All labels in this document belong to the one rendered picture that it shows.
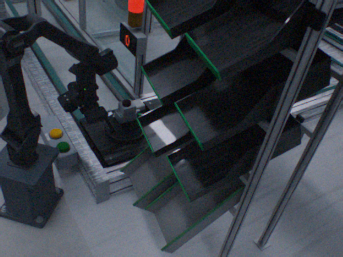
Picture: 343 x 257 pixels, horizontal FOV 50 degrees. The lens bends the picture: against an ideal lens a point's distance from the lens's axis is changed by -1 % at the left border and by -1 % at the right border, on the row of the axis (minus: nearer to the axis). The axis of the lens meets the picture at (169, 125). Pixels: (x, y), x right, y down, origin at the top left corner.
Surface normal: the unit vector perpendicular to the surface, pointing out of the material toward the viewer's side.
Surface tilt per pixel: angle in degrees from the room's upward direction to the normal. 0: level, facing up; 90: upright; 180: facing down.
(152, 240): 0
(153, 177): 45
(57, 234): 0
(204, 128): 25
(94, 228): 0
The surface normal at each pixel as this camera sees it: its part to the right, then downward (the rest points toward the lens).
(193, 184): -0.29, -0.61
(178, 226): -0.57, -0.42
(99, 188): 0.52, 0.61
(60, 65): 0.12, -0.75
